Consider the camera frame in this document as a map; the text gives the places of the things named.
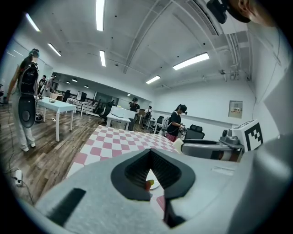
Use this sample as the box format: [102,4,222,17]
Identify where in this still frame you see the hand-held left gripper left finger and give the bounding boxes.
[34,148,172,234]

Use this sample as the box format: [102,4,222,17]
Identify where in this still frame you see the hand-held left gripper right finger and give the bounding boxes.
[150,148,246,229]

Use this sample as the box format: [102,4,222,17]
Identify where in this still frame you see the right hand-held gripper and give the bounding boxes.
[180,118,264,160]

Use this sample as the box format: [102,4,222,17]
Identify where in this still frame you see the black office chair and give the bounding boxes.
[184,124,205,140]
[98,101,115,123]

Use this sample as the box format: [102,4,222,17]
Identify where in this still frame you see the pale yellow block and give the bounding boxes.
[173,139,184,152]

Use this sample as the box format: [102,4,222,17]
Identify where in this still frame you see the white round plate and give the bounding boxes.
[146,170,166,190]

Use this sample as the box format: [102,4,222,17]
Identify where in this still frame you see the pink checkered tablecloth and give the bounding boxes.
[65,125,180,212]

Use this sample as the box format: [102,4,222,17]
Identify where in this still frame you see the small white table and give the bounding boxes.
[106,113,131,131]

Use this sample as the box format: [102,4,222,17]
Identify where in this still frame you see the white power strip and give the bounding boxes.
[13,170,24,187]

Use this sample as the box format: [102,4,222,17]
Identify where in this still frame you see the white cardboard box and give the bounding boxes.
[110,106,136,119]

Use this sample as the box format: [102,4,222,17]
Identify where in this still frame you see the long white table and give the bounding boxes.
[36,96,77,142]

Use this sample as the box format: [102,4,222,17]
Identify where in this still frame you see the ceiling air vent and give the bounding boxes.
[186,0,221,36]

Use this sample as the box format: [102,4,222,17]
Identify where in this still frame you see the person's head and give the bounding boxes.
[228,0,277,27]

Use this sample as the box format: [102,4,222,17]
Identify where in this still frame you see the grey wall electrical panel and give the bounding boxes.
[228,100,244,119]

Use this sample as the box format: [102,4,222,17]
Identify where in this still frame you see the black floor cable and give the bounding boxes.
[4,107,35,205]

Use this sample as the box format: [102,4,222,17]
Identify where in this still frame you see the black head-worn camera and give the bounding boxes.
[206,0,230,24]

